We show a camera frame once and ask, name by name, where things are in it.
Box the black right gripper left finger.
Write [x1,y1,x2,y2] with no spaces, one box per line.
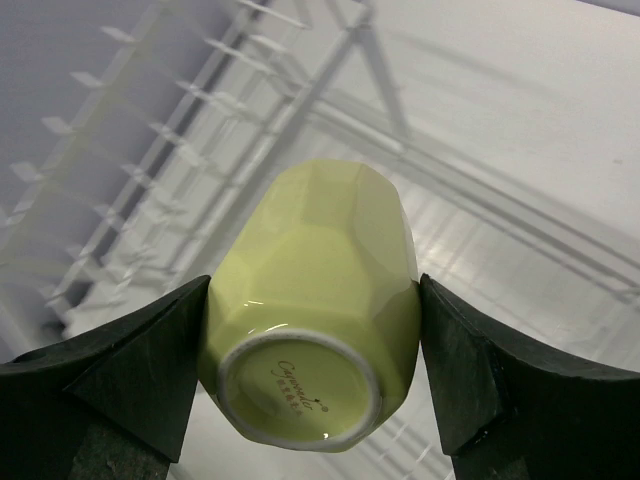
[1,275,210,479]

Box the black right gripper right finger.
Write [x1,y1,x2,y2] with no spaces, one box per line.
[420,275,639,479]

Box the yellow-green mug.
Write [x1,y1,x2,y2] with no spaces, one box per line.
[198,159,421,452]

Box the white wire dish rack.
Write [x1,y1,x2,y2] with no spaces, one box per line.
[1,1,639,479]

